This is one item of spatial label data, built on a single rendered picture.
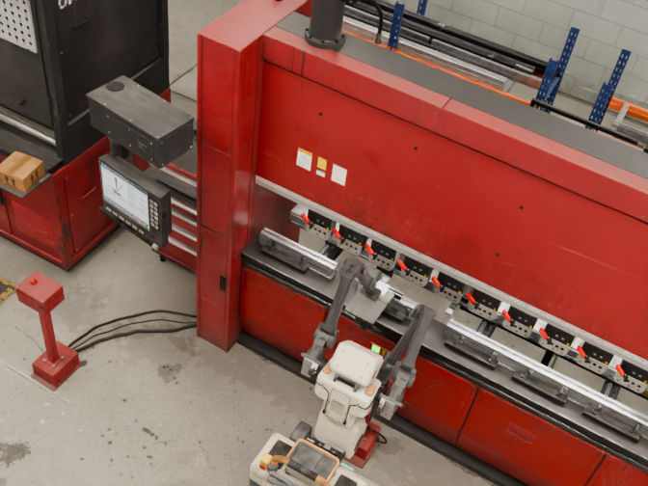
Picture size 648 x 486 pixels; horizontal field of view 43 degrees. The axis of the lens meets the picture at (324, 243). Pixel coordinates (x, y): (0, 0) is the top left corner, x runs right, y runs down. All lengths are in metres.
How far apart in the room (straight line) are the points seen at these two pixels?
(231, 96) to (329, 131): 0.51
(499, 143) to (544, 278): 0.75
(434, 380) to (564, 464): 0.83
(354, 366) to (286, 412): 1.49
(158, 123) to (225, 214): 0.81
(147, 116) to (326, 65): 0.90
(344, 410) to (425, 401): 1.06
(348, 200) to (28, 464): 2.39
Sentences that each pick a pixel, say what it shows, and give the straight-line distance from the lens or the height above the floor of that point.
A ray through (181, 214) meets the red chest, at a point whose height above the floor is 0.63.
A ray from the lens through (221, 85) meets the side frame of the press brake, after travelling 4.15.
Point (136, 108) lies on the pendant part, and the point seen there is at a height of 1.95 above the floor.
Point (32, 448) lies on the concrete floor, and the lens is 5.26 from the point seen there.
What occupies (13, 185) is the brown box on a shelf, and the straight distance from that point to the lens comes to 5.23.
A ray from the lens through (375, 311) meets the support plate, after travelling 4.56.
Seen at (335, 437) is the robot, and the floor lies 0.79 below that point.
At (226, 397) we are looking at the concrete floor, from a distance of 5.35.
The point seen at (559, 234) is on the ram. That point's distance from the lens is 3.95.
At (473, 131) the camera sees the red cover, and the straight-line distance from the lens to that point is 3.78.
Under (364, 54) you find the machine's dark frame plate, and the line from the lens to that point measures 4.05.
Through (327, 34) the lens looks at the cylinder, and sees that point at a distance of 4.03.
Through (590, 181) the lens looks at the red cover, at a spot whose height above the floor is 2.24.
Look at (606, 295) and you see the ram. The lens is 4.10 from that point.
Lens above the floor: 4.42
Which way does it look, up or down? 45 degrees down
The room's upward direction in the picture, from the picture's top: 9 degrees clockwise
